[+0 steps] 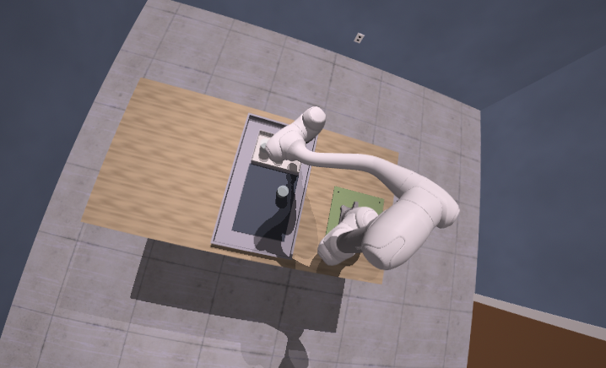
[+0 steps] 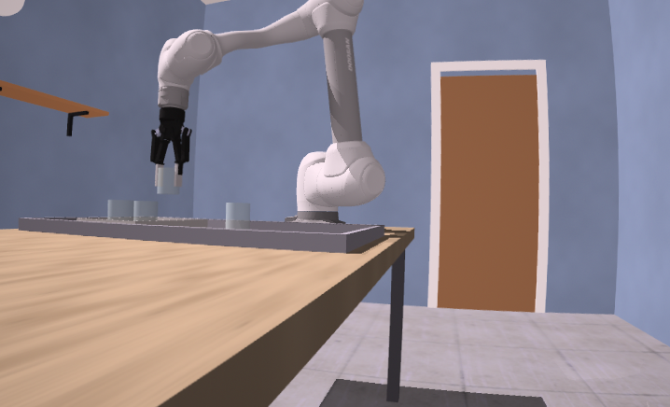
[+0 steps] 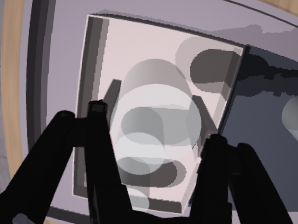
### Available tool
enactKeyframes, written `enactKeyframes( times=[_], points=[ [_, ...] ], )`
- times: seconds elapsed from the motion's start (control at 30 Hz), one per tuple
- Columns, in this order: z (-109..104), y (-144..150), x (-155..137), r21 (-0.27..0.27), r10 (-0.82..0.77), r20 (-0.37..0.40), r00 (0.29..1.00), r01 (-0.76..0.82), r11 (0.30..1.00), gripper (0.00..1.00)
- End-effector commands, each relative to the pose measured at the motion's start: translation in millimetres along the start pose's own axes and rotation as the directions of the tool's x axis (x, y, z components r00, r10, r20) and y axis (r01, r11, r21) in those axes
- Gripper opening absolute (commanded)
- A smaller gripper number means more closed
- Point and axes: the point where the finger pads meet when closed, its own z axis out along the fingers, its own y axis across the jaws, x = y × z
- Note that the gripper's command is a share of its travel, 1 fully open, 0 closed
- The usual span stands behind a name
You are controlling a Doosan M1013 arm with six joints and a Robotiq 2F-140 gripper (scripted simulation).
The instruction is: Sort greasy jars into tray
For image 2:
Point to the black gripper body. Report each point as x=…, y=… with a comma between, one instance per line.
x=172, y=117

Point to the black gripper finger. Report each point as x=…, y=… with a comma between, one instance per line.
x=181, y=153
x=158, y=147

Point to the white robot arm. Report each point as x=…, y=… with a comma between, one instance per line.
x=351, y=175

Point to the pale grey cylinder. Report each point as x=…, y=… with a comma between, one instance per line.
x=145, y=210
x=120, y=210
x=166, y=181
x=238, y=216

